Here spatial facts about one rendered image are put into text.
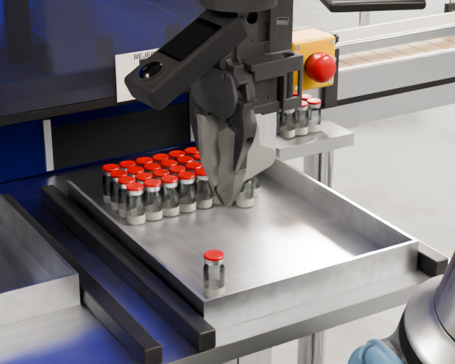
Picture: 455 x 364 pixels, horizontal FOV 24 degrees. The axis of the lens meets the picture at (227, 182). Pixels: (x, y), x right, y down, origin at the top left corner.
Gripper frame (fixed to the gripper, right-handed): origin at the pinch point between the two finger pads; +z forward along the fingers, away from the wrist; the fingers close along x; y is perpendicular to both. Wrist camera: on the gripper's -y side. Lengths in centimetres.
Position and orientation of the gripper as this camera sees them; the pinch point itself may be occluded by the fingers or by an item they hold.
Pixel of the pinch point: (219, 194)
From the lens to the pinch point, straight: 103.0
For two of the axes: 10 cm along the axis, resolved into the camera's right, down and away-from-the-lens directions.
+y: 8.1, -2.3, 5.4
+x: -5.9, -3.2, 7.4
